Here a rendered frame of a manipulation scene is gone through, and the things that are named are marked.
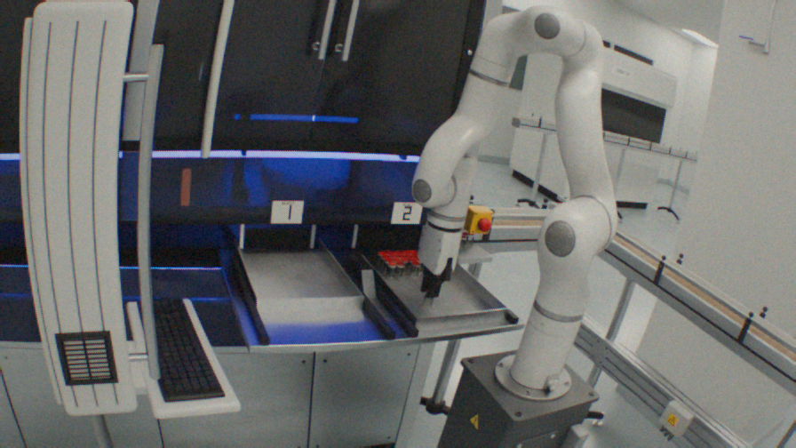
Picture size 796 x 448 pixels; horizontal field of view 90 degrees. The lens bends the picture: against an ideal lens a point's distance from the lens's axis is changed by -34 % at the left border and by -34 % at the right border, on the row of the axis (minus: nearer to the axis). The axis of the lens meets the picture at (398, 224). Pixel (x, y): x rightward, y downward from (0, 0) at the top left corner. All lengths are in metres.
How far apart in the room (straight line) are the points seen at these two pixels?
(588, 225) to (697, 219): 1.64
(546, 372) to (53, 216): 1.00
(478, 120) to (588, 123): 0.26
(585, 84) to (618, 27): 7.72
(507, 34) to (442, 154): 0.29
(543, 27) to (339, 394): 1.33
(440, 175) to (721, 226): 1.67
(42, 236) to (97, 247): 0.11
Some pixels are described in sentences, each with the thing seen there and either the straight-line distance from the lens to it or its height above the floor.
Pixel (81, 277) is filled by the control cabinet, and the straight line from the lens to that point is 0.90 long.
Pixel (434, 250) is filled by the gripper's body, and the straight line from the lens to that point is 1.26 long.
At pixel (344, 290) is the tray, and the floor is 0.88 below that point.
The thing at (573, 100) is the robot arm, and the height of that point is 1.47.
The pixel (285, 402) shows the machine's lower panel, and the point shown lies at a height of 0.37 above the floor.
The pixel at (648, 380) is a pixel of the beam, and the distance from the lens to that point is 2.10.
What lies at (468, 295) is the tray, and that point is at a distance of 1.51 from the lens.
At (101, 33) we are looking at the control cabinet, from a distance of 0.80.
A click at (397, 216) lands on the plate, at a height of 1.01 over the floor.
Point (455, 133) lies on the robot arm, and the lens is 1.15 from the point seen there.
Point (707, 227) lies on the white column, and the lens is 2.57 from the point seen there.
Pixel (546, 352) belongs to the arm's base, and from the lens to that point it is 1.15.
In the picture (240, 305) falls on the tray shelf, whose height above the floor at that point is 0.88.
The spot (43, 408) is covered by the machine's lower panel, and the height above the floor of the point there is 0.33.
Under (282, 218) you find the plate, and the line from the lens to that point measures 1.48.
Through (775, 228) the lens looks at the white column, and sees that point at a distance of 2.39.
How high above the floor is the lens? 1.52
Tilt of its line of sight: 20 degrees down
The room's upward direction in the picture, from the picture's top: 10 degrees clockwise
